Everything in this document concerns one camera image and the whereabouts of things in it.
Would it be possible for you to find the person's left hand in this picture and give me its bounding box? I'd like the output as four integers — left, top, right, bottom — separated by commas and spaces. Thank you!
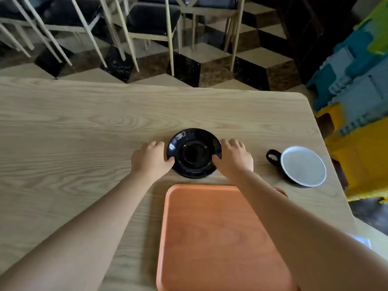
130, 141, 175, 183

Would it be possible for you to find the person's right hand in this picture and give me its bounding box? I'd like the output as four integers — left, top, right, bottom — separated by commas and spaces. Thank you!
212, 138, 254, 181

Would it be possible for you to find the black saucer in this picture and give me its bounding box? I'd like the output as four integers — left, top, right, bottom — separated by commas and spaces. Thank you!
166, 128, 222, 179

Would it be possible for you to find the person's left forearm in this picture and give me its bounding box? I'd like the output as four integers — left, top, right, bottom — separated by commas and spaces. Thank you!
0, 171, 153, 291

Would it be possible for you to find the person's right forearm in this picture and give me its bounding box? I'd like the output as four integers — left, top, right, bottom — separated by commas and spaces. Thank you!
233, 170, 388, 291

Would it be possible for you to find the orange tray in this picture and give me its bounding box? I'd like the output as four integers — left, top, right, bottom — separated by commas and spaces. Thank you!
156, 184, 300, 291

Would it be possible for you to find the black cup with white inside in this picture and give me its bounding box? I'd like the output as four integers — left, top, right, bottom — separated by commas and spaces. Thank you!
266, 146, 327, 188

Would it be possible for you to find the white chair with black seat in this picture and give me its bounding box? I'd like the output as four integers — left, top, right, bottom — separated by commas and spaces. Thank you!
179, 0, 246, 72
113, 0, 182, 77
9, 0, 108, 68
0, 0, 35, 58

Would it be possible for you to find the yellow foam mat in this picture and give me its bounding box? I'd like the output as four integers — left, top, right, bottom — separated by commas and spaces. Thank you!
315, 102, 388, 205

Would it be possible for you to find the pile of blue foam mats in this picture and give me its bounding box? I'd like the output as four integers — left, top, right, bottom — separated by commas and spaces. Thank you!
306, 19, 388, 137

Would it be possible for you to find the dark wooden cabinet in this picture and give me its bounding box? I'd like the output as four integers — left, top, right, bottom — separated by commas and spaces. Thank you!
274, 0, 366, 86

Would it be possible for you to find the white paper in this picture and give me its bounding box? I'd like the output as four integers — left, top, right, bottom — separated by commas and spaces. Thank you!
348, 234, 372, 249

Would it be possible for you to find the green foam mat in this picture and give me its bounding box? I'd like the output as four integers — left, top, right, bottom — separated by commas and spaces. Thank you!
354, 0, 388, 55

